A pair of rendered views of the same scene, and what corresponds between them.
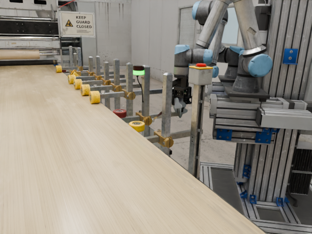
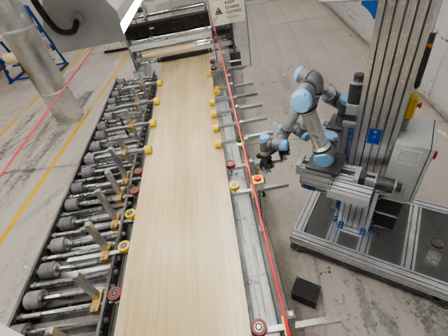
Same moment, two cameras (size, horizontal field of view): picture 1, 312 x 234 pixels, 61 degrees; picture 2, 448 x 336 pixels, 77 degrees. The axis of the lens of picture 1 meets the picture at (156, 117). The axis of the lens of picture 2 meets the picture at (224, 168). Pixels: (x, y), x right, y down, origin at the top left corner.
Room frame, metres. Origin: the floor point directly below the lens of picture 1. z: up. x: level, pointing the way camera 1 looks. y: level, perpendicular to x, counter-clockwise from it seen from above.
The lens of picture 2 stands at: (-0.05, -0.63, 2.44)
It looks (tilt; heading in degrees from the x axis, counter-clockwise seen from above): 42 degrees down; 30
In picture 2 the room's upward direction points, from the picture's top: 12 degrees counter-clockwise
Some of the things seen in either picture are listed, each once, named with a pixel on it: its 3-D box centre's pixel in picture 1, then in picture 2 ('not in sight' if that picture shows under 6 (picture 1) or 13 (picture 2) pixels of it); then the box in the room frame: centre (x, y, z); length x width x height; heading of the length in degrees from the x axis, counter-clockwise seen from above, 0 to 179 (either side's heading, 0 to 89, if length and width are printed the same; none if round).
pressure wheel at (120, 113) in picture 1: (120, 119); (231, 167); (1.50, 0.21, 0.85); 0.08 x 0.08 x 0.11
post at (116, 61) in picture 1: (117, 91); (240, 127); (1.97, 0.30, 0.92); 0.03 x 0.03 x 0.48; 28
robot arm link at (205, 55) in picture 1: (200, 56); (280, 143); (1.43, -0.23, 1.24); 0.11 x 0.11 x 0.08; 89
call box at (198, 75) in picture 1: (200, 75); (257, 183); (1.08, -0.18, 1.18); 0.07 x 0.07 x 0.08; 28
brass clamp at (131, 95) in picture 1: (128, 94); not in sight; (1.77, 0.19, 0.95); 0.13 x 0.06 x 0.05; 28
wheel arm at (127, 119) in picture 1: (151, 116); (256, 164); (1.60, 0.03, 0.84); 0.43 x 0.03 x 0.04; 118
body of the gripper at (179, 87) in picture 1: (181, 86); (267, 160); (1.41, -0.13, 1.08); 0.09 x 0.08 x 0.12; 48
